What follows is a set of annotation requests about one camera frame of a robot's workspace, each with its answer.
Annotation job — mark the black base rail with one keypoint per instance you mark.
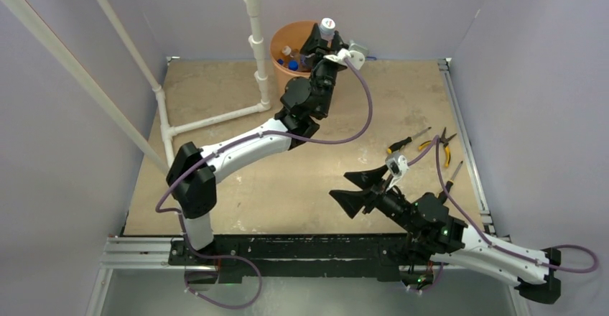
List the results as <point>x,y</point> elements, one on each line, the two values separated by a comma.
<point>383,256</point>

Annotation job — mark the yellow handled pliers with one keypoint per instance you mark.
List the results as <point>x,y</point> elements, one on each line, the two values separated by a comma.
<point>444,142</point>

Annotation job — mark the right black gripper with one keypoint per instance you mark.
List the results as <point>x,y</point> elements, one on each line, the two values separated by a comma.
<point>351,201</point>

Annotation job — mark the orange plastic bin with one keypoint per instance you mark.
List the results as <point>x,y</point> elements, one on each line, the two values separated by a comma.
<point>291,35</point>

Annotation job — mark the blue label water bottle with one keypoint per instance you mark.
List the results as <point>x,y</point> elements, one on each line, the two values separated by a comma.
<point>293,65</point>

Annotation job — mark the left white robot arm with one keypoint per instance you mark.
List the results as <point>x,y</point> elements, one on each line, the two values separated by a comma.
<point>195,172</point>

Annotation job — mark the crushed clear bottle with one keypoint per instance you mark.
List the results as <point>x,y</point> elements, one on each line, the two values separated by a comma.
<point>327,28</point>

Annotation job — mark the yellow tea bottle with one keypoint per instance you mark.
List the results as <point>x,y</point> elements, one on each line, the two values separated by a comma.
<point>289,54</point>

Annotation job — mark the white PVC pipe frame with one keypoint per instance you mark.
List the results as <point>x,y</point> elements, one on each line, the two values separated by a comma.
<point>43,32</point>

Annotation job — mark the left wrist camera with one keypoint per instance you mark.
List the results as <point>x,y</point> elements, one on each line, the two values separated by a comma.
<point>353,55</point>

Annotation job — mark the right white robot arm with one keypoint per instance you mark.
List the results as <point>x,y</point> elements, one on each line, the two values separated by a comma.
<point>435,235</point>

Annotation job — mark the small blue label bottle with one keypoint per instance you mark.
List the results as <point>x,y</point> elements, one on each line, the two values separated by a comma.
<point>306,62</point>

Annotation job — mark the metal side rail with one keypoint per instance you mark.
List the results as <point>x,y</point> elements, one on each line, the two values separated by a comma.
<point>483,209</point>

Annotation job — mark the black yellow screwdriver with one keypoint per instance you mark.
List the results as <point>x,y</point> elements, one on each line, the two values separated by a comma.
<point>448,185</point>
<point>398,145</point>

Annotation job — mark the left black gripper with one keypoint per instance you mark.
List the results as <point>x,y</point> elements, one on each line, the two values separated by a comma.
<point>314,42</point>

